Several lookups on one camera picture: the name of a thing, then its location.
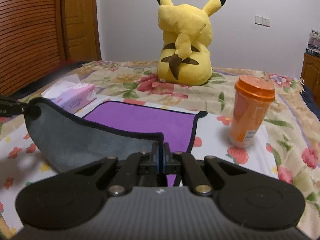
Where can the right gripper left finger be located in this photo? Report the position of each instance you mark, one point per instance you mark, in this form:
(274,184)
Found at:
(151,161)

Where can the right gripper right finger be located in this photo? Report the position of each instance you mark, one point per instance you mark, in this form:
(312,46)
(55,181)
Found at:
(171,161)

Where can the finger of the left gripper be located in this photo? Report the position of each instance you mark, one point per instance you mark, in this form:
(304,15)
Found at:
(12,111)
(8,103)

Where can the purple and grey towel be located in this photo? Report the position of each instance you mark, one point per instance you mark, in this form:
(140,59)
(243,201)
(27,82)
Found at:
(93,157)

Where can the white fruit print cloth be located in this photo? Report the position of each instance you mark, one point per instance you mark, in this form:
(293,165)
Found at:
(22,163)

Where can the purple tissue box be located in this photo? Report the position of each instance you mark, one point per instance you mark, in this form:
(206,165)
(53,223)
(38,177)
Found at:
(70,93)

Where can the wooden slatted headboard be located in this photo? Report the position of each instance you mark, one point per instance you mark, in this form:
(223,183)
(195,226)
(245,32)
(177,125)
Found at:
(40,37)

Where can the yellow Pikachu plush toy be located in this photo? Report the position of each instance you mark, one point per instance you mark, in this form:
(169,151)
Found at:
(187,34)

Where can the orange lidded cup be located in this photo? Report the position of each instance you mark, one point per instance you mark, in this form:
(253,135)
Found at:
(253,96)

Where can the dark blue mattress edge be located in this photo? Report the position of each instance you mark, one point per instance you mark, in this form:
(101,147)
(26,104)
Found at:
(307,97)

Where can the wooden sideboard cabinet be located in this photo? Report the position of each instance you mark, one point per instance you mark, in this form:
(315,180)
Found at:
(310,75)

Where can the clutter pile on cabinet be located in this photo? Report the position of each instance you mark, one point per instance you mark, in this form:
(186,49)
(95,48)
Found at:
(314,44)

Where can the white wall switch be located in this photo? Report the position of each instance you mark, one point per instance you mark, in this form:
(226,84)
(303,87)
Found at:
(259,20)

